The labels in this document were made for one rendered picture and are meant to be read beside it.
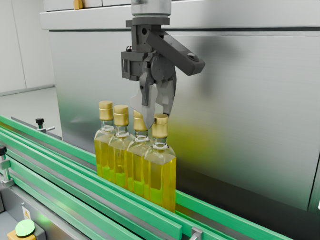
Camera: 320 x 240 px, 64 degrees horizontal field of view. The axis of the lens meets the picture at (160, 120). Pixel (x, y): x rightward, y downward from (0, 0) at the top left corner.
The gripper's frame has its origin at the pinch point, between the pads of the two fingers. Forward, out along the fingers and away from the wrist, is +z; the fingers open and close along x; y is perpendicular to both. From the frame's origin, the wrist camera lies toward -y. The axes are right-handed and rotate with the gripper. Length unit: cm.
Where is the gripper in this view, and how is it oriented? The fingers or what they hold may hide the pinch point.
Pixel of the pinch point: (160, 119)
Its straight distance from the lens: 53.6
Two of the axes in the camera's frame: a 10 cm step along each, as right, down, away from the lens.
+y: -7.9, -2.0, 5.8
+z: 0.0, 9.5, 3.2
